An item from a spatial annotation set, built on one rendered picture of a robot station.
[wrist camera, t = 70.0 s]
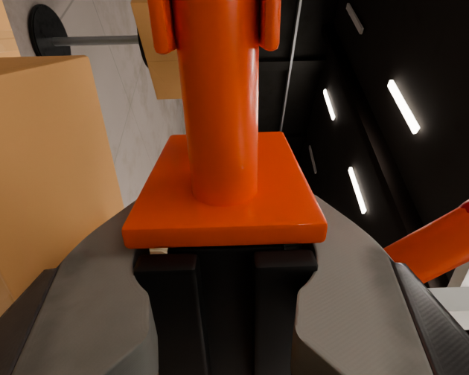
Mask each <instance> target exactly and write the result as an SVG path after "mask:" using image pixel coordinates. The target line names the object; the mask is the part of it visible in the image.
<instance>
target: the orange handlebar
mask: <svg viewBox="0 0 469 375"><path fill-rule="evenodd" d="M147 5H148V10H149V16H150V26H151V31H152V37H153V47H154V49H155V51H156V53H157V54H161V55H163V54H168V53H170V52H171V51H174V50H177V56H178V63H179V77H180V84H181V91H182V104H183V111H184V118H185V131H186V138H187V145H188V158H189V165H190V172H191V185H192V193H193V195H194V196H195V198H196V199H197V201H199V202H202V203H205V204H207V205H212V206H220V207H227V206H233V205H240V204H243V203H244V202H247V201H249V200H250V199H252V198H253V197H254V196H255V194H256V193H257V192H258V69H259V46H261V47H262V48H263V49H264V50H267V51H274V50H276V49H278V46H279V41H280V21H281V0H147Z"/></svg>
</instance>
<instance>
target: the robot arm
mask: <svg viewBox="0 0 469 375"><path fill-rule="evenodd" d="M314 196H315V198H316V201H317V202H318V204H319V207H320V208H321V210H322V213H323V214H324V216H325V219H326V220H327V223H328V229H327V234H326V238H325V241H324V242H322V243H303V249H309V250H311V251H312V252H313V253H314V256H315V258H316V262H317V264H318V269H317V271H315V272H313V275H312V276H311V278H310V280H309V281H308V282H307V283H306V284H305V285H304V286H303V287H302V288H301V289H300V290H299V292H298V295H297V301H296V313H295V320H294V327H293V340H292V350H291V360H290V370H291V374H292V375H469V335H468V333H467V332H466V331H465V330H464V329H463V328H462V326H461V325H460V324H459V323H458V322H457V321H456V319H455V318H454V317H452V315H451V314H450V313H449V312H448V311H447V310H446V309H445V308H444V306H443V305H442V304H441V303H440V302H439V301H438V299H437V298H436V297H435V296H434V295H433V294H432V293H431V291H429V290H428V288H427V287H426V286H425V285H424V284H423V283H422V282H421V281H420V279H419V278H418V277H417V276H416V275H415V274H414V272H413V271H412V270H411V269H410V268H409V267H408V266H407V265H406V264H405V263H396V262H395V261H394V260H393V259H392V258H391V257H390V256H389V255H388V254H387V253H386V251H385V250H384V249H383V248H382V247H381V246H380V245H379V244H378V243H377V242H376V241H375V240H374V239H373V238H372V237H371V236H370V235H369V234H367V233H366V232H365V231H364V230H362V229H361V228H360V227H359V226H358V225H356V224H355V223H354V222H352V221H351V220H350V219H348V218H347V217H345V216H344V215H343V214H341V213H340V212H338V211H337V210H336V209H334V208H333V207H331V206H330V205H329V204H328V203H326V202H325V201H323V200H322V199H320V198H319V197H318V196H316V195H315V194H314ZM135 202H136V201H134V202H132V203H131V204H130V205H128V206H127V207H126V208H124V209H123V210H122V211H120V212H119V213H117V214H116V215H115V216H113V217H112V218H110V219H109V220H107V221H106V222H105V223H104V224H102V225H101V226H99V227H98V228H96V229H95V230H94V231H93V232H92V233H91V234H89V235H88V236H87V237H86V238H84V239H83V240H82V241H81V242H80V243H79V244H78V245H77V246H76V247H75V248H74V249H73V250H72V251H71V252H70V253H69V254H68V255H67V256H66V258H65V259H64V260H63V261H62V262H61V263H60V264H59V266H58V267H57V268H54V269H44V270H43V272H42V273H41V274H40V275H39V276H38V277H37V278H36V279H35V280H34V281H33V283H32V284H31V285H30V286H29V287H28V288H27V289H26V290H25V291H24V292H23V293H22V294H21V295H20V296H19V297H18V298H17V299H16V300H15V301H14V303H13V304H12V305H11V306H10V307H9V308H8V309H7V310H6V311H5V312H4V314H3V315H2V316H1V317H0V375H157V374H158V372H159V352H158V336H157V332H156V325H155V322H154V318H153V312H152V309H151V305H150V299H149V295H148V293H147V292H146V291H145V290H144V289H143V288H142V287H141V286H140V284H139V283H138V281H137V280H136V279H135V275H133V270H134V267H135V264H136V261H137V259H138V257H139V256H141V255H143V254H150V249H129V248H127V247H126V246H125V245H124V240H123V237H122V233H121V230H122V227H123V225H124V223H125V221H126V219H127V217H128V216H129V214H130V212H131V210H132V208H133V206H134V204H135Z"/></svg>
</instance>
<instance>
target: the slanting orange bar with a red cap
mask: <svg viewBox="0 0 469 375"><path fill-rule="evenodd" d="M384 250H385V251H386V253H387V254H388V255H389V256H390V257H391V258H392V259H393V260H394V261H395V262H396V263H405V264H406V265H407V266H408V267H409V268H410V269H411V270H412V271H413V272H414V274H415V275H416V276H417V277H418V278H419V279H420V281H421V282H422V283H426V282H428V281H431V280H432V279H434V278H437V277H438V276H440V275H443V274H444V273H446V272H449V271H450V270H452V269H455V268H456V267H458V266H461V265H462V264H464V263H466V262H469V199H468V200H467V201H465V202H463V203H462V204H461V205H460V206H459V207H458V208H456V209H454V210H452V211H451V212H449V213H447V214H445V215H444V216H442V217H439V218H438V219H436V220H434V221H432V222H430V223H429V224H427V225H425V226H423V227H422V228H419V229H418V230H416V231H414V232H412V233H411V234H408V235H407V236H405V237H403V238H401V239H400V240H398V241H396V242H394V243H393V244H391V245H389V246H387V247H385V248H384Z"/></svg>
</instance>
